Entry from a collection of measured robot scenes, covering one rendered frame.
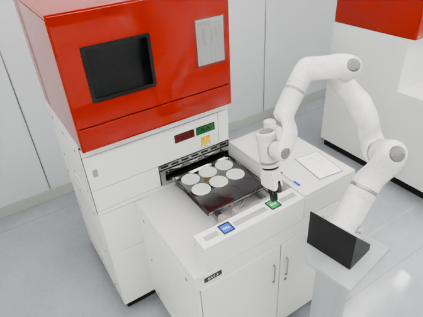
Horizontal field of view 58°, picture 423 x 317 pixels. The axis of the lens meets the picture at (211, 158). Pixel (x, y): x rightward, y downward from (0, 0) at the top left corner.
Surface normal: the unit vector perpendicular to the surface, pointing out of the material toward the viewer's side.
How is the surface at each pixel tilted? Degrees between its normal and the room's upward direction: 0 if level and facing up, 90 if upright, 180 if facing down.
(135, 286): 90
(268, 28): 90
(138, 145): 90
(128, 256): 90
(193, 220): 0
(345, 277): 0
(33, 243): 0
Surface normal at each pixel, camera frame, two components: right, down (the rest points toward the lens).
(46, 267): -0.06, -0.83
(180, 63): 0.54, 0.44
